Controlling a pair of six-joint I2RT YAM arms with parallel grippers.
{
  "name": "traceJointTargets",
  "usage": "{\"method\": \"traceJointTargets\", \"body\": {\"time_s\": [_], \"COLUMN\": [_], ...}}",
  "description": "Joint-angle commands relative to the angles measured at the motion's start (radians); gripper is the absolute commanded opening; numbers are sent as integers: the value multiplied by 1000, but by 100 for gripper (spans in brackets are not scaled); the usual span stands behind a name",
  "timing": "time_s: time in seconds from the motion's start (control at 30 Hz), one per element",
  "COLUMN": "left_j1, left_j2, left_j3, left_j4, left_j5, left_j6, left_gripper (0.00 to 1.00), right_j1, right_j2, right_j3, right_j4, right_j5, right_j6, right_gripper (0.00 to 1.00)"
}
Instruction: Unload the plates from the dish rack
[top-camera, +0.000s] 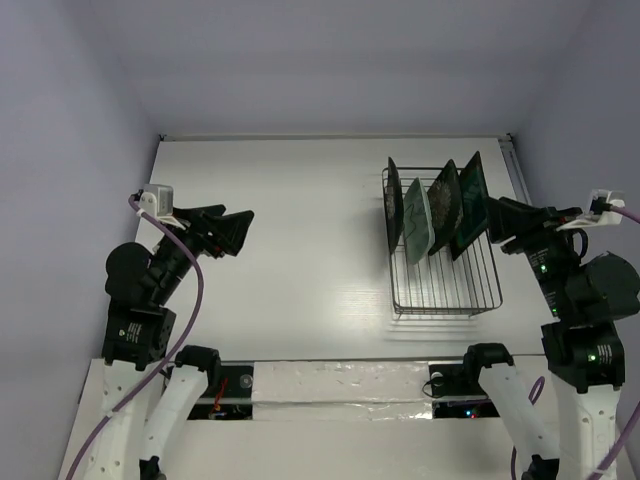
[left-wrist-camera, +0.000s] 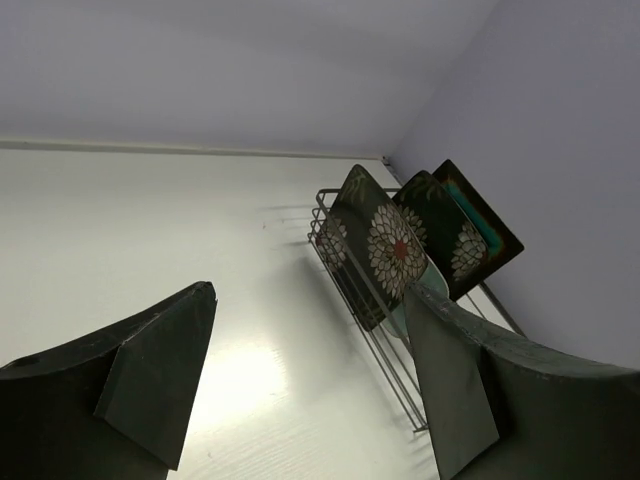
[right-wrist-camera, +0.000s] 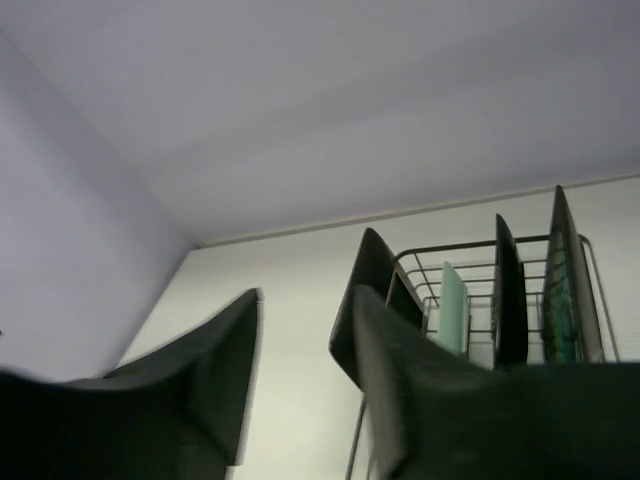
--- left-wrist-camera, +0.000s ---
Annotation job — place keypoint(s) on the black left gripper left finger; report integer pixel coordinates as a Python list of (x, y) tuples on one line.
[(112, 404)]

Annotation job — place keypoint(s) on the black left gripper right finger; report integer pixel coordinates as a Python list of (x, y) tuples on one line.
[(500, 406)]

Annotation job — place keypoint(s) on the black plate with teal centre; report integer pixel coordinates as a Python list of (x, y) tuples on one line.
[(503, 245)]

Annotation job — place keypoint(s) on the small black floral square plate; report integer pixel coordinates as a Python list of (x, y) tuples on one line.
[(444, 230)]

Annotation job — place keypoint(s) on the large black floral square plate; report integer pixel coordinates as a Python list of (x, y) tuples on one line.
[(370, 247)]

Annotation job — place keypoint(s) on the grey wire dish rack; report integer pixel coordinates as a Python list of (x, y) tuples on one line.
[(392, 352)]

